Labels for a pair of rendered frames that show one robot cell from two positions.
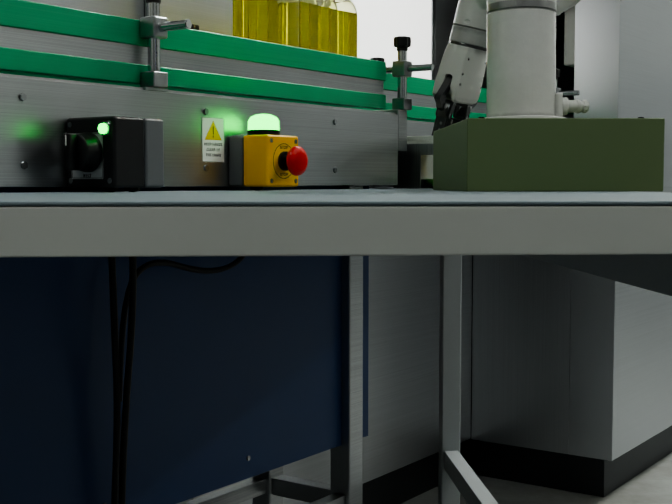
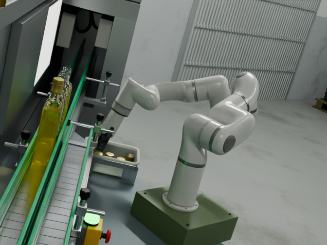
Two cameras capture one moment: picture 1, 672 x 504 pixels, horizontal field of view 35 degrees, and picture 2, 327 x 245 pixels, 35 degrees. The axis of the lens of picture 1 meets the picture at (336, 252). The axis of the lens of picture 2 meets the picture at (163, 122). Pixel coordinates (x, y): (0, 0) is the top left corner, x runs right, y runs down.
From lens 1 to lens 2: 132 cm
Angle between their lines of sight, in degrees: 44
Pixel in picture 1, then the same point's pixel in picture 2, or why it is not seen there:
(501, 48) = (187, 181)
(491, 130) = (192, 232)
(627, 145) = (227, 227)
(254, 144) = (93, 233)
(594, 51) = (116, 52)
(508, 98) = (184, 200)
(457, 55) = (118, 120)
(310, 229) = not seen: outside the picture
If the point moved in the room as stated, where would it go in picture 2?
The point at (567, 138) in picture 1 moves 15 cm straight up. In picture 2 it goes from (212, 229) to (226, 188)
